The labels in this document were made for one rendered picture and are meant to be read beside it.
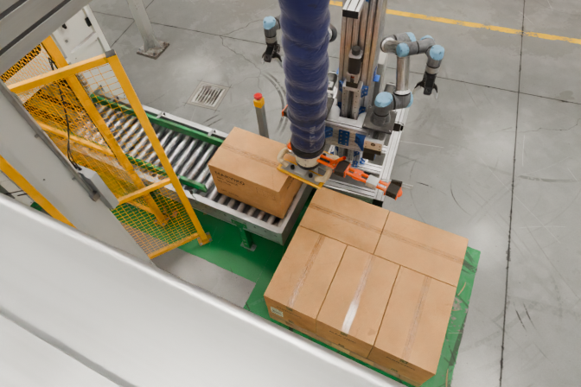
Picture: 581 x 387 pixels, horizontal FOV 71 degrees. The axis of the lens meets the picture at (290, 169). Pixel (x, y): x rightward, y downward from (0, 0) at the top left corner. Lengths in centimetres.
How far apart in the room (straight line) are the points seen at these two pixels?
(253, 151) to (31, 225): 290
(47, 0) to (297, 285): 251
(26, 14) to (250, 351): 72
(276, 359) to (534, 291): 384
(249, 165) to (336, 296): 111
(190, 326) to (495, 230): 397
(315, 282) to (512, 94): 327
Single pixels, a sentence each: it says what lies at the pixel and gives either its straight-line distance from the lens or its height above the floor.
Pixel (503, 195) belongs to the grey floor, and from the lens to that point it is 433.
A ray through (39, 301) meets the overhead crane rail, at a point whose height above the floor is 321.
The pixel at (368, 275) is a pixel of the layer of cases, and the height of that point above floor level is 54.
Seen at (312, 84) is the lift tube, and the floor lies 192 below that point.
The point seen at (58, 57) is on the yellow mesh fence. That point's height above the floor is 194.
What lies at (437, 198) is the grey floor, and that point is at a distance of 410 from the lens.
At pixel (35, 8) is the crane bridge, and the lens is 83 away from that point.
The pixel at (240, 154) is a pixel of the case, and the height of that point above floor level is 95.
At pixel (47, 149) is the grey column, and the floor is 203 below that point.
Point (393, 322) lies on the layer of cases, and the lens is 297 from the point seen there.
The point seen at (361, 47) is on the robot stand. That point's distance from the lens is 295.
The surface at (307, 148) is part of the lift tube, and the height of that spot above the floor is 139.
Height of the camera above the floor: 338
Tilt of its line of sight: 55 degrees down
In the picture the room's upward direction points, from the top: 5 degrees counter-clockwise
